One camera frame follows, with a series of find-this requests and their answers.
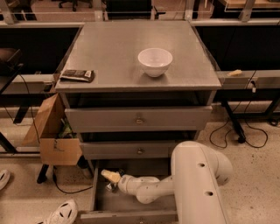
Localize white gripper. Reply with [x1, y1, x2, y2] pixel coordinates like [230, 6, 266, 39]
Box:
[101, 170, 137, 194]

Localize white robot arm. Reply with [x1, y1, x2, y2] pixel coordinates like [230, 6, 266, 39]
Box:
[101, 141, 233, 224]

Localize grey bottom drawer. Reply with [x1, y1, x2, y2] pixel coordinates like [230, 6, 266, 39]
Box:
[80, 158, 178, 224]

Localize grey drawer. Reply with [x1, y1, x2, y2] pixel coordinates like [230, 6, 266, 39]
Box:
[80, 158, 178, 224]
[80, 141, 179, 160]
[65, 106, 212, 133]

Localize grey middle drawer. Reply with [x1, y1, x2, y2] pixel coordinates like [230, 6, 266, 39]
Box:
[80, 141, 179, 160]

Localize white sneaker near drawer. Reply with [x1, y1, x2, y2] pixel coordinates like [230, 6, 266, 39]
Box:
[38, 199, 78, 224]

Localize grey top drawer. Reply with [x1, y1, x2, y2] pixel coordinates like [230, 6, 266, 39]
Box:
[65, 106, 212, 133]

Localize grey drawer cabinet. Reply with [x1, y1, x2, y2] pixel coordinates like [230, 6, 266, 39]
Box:
[54, 20, 222, 176]

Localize brown cardboard box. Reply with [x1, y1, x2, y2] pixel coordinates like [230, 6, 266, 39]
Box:
[22, 94, 82, 165]

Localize white sneaker at left edge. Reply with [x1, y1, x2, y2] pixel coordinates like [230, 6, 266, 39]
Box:
[0, 170, 11, 190]

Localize dark snack bar packet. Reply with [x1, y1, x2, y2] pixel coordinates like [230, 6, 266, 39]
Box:
[60, 69, 95, 83]

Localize white ceramic bowl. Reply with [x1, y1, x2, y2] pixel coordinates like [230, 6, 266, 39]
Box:
[137, 48, 173, 77]

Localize black table leg right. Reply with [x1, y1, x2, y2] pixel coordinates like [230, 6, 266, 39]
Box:
[221, 101, 246, 144]

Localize black office chair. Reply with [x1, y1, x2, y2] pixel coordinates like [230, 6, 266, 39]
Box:
[58, 0, 93, 11]

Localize black floor cable left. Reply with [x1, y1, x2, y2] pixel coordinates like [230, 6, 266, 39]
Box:
[52, 167, 94, 195]

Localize black floor cable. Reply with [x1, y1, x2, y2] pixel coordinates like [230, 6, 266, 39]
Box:
[52, 167, 94, 195]
[208, 100, 269, 149]

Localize black floor cable right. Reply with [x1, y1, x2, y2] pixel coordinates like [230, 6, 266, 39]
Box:
[208, 100, 269, 149]

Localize yellow foam scrap on rail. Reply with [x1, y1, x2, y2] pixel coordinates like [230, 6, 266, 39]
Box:
[227, 69, 242, 77]

